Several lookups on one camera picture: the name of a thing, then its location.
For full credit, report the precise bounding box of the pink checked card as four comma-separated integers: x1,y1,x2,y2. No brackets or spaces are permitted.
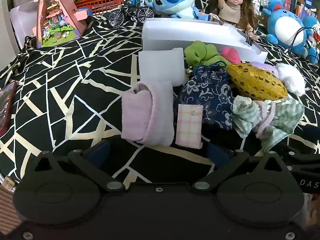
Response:
175,104,204,148

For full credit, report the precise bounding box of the white fluffy plush toy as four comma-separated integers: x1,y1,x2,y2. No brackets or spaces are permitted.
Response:
276,63,306,97

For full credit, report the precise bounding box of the purple plush toy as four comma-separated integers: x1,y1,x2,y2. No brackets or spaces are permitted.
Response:
250,61,279,77

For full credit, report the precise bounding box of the pink triangular dollhouse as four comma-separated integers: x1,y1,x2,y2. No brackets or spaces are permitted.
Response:
32,0,93,48

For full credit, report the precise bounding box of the green plush toy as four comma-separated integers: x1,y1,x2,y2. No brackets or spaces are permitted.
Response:
184,40,232,68

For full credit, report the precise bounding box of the black patterned blanket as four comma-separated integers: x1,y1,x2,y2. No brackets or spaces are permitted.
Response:
0,12,320,200

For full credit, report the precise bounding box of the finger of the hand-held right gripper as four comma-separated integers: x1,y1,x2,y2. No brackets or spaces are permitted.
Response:
281,144,320,166

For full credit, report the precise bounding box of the pink plush toy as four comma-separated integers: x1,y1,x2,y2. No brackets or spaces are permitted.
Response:
221,47,242,64

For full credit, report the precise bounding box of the gold sequin pouch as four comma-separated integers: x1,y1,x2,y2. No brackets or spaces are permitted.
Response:
226,63,288,101

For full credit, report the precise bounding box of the black cable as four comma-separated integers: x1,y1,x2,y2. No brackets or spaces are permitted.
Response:
285,26,320,55

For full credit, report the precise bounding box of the phone in red case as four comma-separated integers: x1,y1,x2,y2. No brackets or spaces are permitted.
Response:
0,81,18,135

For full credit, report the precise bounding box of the green checked cloth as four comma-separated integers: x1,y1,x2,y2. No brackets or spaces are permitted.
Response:
231,96,305,153

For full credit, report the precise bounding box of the white cardboard box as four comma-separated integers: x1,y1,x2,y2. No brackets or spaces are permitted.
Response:
142,18,268,64

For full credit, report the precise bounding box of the miniature black bicycle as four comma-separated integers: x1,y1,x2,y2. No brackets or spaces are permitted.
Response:
108,0,155,28

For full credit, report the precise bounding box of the blue cat plush toy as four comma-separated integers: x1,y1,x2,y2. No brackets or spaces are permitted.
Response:
302,15,320,64

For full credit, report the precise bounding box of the navy floral drawstring pouch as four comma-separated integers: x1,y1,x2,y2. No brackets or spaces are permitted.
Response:
179,64,235,130

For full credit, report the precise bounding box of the white paper sheet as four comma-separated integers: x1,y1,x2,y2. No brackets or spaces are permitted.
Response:
9,2,38,50

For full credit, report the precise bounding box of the pink towel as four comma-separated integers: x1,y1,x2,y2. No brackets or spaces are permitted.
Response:
121,80,175,147

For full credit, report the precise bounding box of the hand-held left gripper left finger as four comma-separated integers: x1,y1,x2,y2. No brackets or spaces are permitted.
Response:
31,140,125,193

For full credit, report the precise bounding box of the blue round plush toy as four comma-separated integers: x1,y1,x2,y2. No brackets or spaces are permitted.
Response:
262,0,310,57

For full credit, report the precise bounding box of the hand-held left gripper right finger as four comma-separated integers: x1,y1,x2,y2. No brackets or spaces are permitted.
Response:
192,141,288,193

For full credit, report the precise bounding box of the red plastic basket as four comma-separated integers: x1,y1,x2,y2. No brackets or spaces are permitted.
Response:
74,0,128,15

